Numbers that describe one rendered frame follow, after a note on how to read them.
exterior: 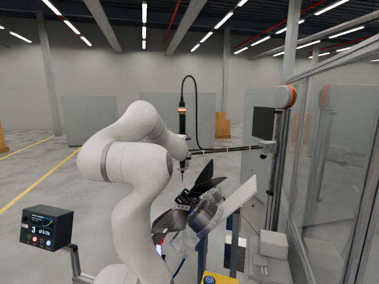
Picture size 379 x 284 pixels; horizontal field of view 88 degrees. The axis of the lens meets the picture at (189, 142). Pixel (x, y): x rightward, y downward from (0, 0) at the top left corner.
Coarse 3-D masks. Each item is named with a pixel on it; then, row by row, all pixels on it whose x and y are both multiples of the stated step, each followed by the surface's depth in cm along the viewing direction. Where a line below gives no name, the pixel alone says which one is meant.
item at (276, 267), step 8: (256, 240) 143; (256, 248) 135; (272, 264) 122; (280, 264) 122; (288, 264) 122; (272, 272) 116; (280, 272) 116; (288, 272) 116; (256, 280) 114; (264, 280) 112; (272, 280) 111; (280, 280) 111; (288, 280) 111
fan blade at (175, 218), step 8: (176, 208) 123; (168, 216) 116; (176, 216) 115; (184, 216) 115; (160, 224) 111; (168, 224) 108; (176, 224) 107; (184, 224) 106; (152, 232) 107; (160, 232) 104; (168, 232) 101
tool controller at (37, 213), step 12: (24, 216) 109; (36, 216) 108; (48, 216) 106; (60, 216) 106; (72, 216) 113; (24, 228) 110; (48, 228) 105; (60, 228) 106; (24, 240) 110; (60, 240) 107
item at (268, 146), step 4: (272, 140) 138; (260, 144) 137; (264, 144) 133; (268, 144) 132; (272, 144) 133; (276, 144) 134; (264, 148) 134; (268, 148) 133; (272, 148) 134; (264, 152) 134; (268, 152) 134; (272, 152) 135
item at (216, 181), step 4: (208, 180) 108; (212, 180) 112; (216, 180) 116; (220, 180) 118; (200, 184) 112; (204, 184) 116; (208, 184) 118; (212, 184) 120; (216, 184) 122; (192, 188) 118; (196, 188) 120; (200, 188) 122; (204, 188) 123; (208, 188) 124; (200, 192) 128; (204, 192) 128
